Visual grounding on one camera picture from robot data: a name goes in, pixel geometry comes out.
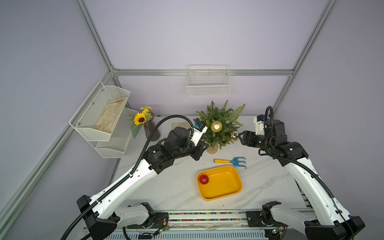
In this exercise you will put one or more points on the white wire wall basket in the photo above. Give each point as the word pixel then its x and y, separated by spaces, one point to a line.
pixel 208 81

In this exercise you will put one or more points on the blue yellow garden fork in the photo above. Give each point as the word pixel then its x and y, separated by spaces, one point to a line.
pixel 237 162

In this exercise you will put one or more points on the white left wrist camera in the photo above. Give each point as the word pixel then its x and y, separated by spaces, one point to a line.
pixel 199 129

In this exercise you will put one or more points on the shiny gold ball ornament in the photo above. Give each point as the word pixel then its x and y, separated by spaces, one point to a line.
pixel 234 136

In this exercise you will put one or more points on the beige glove on table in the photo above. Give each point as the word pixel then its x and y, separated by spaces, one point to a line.
pixel 184 125

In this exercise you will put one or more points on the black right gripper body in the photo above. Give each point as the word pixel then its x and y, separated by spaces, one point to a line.
pixel 259 142

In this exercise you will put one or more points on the yellow plastic tray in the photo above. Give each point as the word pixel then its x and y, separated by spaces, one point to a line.
pixel 224 182

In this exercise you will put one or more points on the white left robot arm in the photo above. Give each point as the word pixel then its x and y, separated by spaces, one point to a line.
pixel 103 213

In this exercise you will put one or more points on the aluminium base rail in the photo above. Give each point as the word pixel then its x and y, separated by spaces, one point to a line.
pixel 200 225

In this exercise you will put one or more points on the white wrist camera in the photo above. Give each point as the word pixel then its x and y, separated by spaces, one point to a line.
pixel 259 125
pixel 199 129

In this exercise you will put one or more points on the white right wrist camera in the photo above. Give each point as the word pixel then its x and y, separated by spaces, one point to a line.
pixel 259 125

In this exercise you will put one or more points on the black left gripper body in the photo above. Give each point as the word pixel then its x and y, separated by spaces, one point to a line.
pixel 188 151

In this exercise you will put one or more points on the dark vase with sunflower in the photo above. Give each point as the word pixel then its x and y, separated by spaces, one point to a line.
pixel 143 120

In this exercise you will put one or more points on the red glitter ball ornament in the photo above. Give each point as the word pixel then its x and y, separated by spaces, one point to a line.
pixel 204 179

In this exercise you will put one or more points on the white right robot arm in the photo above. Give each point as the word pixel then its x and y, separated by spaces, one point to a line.
pixel 330 220

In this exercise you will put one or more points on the small green christmas tree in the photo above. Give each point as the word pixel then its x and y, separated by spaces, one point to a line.
pixel 230 120

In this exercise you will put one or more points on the beige glove in shelf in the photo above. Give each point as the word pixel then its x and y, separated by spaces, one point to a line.
pixel 110 115

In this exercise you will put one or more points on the matte gold ball ornament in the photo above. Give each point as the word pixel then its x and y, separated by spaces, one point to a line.
pixel 216 126

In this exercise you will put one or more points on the white mesh wall shelf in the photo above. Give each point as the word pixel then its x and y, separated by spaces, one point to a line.
pixel 109 146

